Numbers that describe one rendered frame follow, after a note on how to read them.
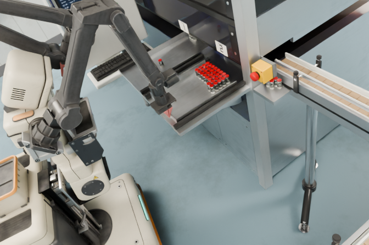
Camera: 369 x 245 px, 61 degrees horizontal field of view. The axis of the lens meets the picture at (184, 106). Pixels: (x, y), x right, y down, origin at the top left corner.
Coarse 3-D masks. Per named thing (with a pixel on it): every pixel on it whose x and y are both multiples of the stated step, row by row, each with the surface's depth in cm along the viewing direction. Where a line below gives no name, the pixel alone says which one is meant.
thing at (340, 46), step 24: (336, 24) 164; (360, 24) 168; (312, 48) 155; (336, 48) 167; (360, 48) 180; (336, 72) 179; (360, 72) 194; (288, 96) 164; (216, 120) 211; (240, 120) 177; (288, 120) 176; (240, 144) 198; (288, 144) 190
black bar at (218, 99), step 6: (240, 84) 146; (228, 90) 145; (234, 90) 146; (222, 96) 143; (210, 102) 142; (216, 102) 143; (204, 108) 141; (192, 114) 140; (198, 114) 141; (180, 120) 139; (186, 120) 138; (174, 126) 137; (180, 126) 138
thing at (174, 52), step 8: (184, 32) 191; (168, 40) 188; (176, 40) 191; (184, 40) 189; (192, 40) 187; (160, 48) 187; (168, 48) 187; (176, 48) 185; (184, 48) 183; (192, 48) 181; (200, 48) 179; (208, 48) 173; (152, 56) 186; (160, 56) 183; (168, 56) 181; (176, 56) 179; (184, 56) 177; (192, 56) 170; (168, 64) 175; (176, 64) 173
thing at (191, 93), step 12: (204, 60) 164; (192, 72) 164; (180, 84) 160; (192, 84) 158; (204, 84) 155; (228, 84) 151; (180, 96) 153; (192, 96) 151; (204, 96) 149; (216, 96) 144; (180, 108) 147; (192, 108) 140
